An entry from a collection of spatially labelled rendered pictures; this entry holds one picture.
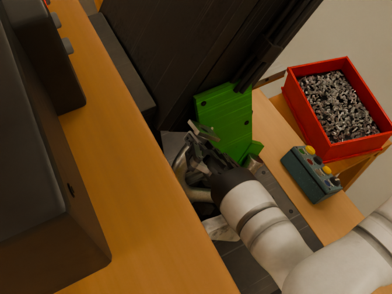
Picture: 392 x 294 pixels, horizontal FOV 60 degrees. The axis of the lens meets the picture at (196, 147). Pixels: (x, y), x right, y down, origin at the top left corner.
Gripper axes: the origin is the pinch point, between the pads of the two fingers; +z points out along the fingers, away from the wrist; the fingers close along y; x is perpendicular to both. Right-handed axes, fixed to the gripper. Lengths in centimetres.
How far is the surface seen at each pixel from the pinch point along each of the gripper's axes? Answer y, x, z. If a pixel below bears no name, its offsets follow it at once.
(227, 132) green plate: -7.7, -2.9, 2.9
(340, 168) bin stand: -62, -6, 5
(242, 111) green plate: -7.5, -8.1, 2.9
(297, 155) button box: -38.3, -3.7, 5.5
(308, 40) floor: -167, -46, 135
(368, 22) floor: -204, -84, 131
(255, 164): -16.9, 0.0, -0.7
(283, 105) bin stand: -56, -9, 32
